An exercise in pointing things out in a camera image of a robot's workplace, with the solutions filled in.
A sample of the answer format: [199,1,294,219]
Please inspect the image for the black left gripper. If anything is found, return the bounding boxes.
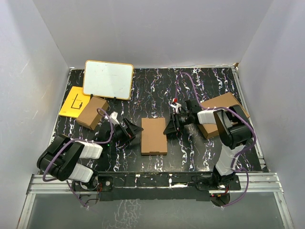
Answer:
[108,118,143,146]

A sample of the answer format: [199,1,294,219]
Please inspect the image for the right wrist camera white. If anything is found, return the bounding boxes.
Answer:
[170,98,182,114]

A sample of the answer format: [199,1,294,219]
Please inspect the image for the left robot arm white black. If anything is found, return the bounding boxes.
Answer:
[36,118,143,191]

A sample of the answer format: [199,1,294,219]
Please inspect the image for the yellow booklet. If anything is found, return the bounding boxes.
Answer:
[59,86,90,118]

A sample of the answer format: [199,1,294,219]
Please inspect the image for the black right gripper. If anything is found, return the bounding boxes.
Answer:
[164,111,193,134]

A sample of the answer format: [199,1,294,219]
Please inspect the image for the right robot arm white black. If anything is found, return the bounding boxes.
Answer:
[163,100,254,189]

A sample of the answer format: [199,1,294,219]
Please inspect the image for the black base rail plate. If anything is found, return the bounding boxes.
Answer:
[96,172,241,201]

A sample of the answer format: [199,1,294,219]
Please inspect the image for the white board yellow frame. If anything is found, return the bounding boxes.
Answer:
[82,60,134,100]

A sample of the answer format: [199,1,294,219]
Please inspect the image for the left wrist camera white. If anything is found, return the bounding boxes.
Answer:
[110,112,120,125]

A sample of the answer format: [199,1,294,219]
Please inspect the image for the aluminium frame rail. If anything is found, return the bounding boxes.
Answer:
[17,173,294,229]

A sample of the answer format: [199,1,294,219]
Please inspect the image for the small brown cardboard box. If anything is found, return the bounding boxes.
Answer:
[76,96,109,130]

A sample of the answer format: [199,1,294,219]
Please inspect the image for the closed brown cardboard box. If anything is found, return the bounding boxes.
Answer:
[198,93,250,139]

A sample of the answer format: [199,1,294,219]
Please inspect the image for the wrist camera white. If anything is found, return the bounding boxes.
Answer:
[170,98,182,114]
[110,112,120,125]

